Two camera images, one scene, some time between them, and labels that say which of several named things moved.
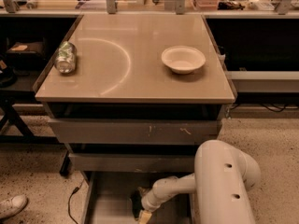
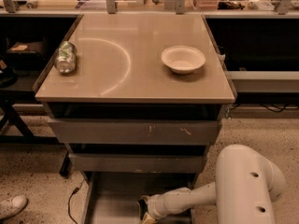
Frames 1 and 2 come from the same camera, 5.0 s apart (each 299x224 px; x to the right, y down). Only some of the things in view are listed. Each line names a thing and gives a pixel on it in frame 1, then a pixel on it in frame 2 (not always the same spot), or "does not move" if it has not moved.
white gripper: x=147 y=202 → x=154 y=205
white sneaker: x=12 y=205 does not move
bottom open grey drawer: x=106 y=198 does not move
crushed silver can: x=65 y=58 does not move
